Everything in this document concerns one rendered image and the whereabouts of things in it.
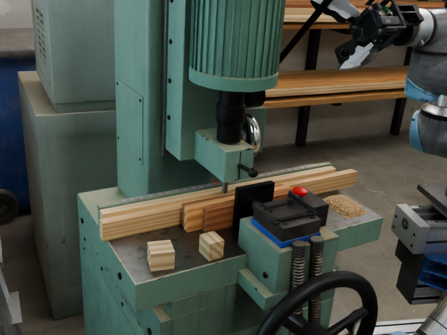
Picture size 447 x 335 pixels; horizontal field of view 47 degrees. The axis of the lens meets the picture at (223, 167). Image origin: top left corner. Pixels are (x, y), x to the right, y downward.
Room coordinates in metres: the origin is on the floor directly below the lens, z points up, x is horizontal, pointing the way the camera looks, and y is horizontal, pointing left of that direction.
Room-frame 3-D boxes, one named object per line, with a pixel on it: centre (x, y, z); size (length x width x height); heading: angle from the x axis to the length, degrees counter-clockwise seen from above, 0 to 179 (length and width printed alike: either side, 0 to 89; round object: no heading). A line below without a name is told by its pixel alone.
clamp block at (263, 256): (0.85, -0.13, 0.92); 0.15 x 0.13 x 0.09; 121
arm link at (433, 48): (1.12, -0.43, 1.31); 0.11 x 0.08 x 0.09; 121
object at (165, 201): (1.03, -0.02, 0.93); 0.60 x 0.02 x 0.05; 121
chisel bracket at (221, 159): (1.02, 0.00, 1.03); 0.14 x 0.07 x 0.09; 31
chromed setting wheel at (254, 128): (1.17, -0.05, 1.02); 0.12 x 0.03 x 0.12; 31
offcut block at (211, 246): (0.83, 0.01, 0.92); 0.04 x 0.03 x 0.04; 33
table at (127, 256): (0.92, -0.09, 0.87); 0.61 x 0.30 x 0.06; 121
